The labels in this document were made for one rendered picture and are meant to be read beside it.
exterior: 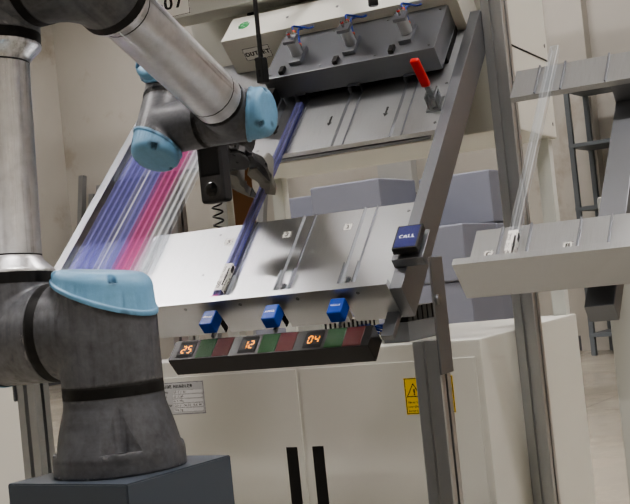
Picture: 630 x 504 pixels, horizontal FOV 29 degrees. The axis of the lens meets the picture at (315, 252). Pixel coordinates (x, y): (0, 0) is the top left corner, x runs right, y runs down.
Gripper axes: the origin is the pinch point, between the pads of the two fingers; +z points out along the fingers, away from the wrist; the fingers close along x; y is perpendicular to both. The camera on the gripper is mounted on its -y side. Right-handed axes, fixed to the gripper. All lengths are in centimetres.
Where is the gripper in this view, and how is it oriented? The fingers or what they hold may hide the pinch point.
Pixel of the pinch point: (260, 194)
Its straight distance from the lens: 206.0
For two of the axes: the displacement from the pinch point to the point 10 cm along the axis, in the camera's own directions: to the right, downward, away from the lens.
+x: -8.9, 1.0, 4.4
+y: 1.5, -8.6, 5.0
